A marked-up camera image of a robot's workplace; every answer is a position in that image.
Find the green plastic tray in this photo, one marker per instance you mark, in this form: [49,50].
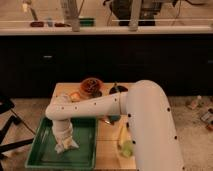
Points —
[44,154]

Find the teal toy with handle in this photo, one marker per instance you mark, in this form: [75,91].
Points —
[111,120]

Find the green box on counter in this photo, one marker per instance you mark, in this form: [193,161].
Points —
[87,22]

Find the black cabinet counter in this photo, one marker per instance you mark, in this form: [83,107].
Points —
[34,60]

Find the orange bowl with food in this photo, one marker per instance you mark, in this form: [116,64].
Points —
[90,86]

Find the dark plate with vegetable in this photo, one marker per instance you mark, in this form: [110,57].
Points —
[117,88]

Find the wooden small table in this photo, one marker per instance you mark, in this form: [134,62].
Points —
[108,157]

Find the green plastic cup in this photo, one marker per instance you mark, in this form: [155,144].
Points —
[127,149]

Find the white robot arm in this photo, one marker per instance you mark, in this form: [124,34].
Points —
[155,143]

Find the white wrapped gripper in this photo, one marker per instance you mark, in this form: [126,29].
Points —
[62,130]

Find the white towel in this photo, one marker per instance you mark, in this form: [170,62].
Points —
[65,144]

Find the yellow banana toy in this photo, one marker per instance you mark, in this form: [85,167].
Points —
[122,136]

